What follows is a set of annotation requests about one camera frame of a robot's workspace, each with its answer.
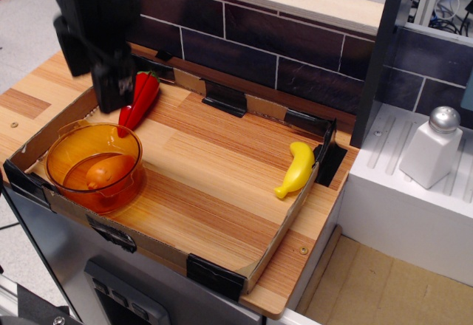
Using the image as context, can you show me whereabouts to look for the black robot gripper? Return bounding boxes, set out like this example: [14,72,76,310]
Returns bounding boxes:
[53,0,140,114]

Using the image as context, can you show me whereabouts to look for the cardboard fence with black tape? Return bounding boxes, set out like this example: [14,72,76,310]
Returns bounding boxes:
[2,50,348,302]

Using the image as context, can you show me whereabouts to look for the grey toy oven front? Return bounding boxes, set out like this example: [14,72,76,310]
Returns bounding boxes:
[4,187,266,324]

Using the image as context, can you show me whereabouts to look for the orange transparent plastic pot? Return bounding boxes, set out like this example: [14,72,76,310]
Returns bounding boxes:
[45,120,145,214]

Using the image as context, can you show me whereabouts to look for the red toy chili pepper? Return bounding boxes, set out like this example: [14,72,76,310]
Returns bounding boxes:
[118,71,160,137]

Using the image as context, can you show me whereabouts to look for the yellow toy banana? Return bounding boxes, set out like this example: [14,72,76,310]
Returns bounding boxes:
[274,142,315,199]

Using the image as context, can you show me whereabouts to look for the white salt shaker silver cap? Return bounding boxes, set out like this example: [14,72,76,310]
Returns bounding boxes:
[399,106,463,189]

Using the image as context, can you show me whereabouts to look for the white ribbed sink counter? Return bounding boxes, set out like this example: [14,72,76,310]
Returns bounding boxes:
[338,104,472,284]

